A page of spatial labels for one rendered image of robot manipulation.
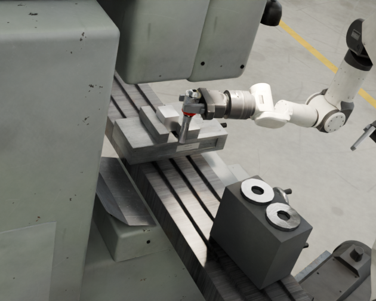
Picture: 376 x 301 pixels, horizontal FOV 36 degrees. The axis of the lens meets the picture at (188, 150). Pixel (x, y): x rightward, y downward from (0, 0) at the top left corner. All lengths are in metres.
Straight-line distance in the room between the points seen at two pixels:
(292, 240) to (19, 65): 0.77
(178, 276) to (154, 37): 0.95
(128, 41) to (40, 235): 0.51
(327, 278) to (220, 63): 0.99
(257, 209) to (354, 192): 2.20
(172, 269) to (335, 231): 1.53
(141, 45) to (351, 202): 2.42
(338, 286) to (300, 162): 1.63
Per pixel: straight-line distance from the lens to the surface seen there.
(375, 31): 1.63
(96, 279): 1.80
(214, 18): 1.42
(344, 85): 1.87
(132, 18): 1.31
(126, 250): 1.73
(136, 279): 1.90
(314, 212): 3.35
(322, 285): 2.14
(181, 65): 1.42
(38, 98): 1.17
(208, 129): 1.90
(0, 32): 1.09
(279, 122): 1.76
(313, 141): 3.92
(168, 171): 1.79
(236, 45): 1.50
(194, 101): 1.65
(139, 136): 1.79
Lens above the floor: 2.08
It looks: 37 degrees down
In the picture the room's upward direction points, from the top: 15 degrees clockwise
